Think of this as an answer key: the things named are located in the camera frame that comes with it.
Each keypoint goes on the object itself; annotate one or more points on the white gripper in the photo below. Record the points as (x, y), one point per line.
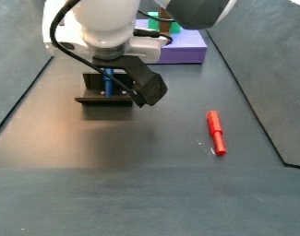
(98, 30)

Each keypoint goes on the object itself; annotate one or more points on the blue peg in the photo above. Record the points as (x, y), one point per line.
(107, 82)

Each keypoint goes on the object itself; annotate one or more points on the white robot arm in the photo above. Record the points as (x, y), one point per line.
(193, 14)

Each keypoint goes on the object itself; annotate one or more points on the green block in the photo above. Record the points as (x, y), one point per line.
(154, 24)

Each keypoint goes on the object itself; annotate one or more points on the purple base block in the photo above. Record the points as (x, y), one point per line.
(186, 50)

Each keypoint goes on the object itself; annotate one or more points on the red peg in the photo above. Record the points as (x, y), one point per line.
(215, 132)

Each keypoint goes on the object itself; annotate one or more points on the brown L-shaped bracket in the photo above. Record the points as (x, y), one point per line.
(163, 25)

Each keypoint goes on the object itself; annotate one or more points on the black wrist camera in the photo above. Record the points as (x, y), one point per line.
(149, 87)

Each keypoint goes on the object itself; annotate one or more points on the black angle bracket fixture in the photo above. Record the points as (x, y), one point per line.
(94, 92)

